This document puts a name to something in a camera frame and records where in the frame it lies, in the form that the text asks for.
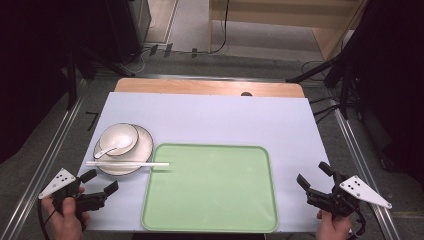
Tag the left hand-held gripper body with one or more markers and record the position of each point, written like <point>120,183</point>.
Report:
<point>60,182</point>

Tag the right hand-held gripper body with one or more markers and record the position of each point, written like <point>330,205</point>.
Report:
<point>353,193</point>

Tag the person's left hand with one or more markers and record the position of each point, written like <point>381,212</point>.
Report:
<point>68,220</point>

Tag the person's right hand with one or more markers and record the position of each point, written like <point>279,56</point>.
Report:
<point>333,226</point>

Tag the white chopstick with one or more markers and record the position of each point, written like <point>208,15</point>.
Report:
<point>133,162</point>
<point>110,165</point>

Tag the white ceramic spoon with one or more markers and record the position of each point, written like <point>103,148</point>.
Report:
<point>116,142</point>

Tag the white bowl with dark rim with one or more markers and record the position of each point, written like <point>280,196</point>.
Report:
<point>113,133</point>

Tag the white plate with dark rim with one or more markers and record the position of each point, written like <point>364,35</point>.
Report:
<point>141,146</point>

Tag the black metal stand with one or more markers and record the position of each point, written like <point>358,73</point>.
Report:
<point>345,90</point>
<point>71,83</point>

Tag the green plastic tray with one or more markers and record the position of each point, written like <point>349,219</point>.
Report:
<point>213,190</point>

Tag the dark curtain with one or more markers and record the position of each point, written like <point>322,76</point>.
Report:
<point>393,86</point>
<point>30,73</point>

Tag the white table mat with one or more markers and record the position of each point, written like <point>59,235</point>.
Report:
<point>213,116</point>

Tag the black cabinet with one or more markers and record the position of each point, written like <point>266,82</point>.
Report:
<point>130,30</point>

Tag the aluminium floor rail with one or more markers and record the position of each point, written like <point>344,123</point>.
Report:
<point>366,173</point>
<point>43,166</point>

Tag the wooden shelf frame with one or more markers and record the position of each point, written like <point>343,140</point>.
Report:
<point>320,33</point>

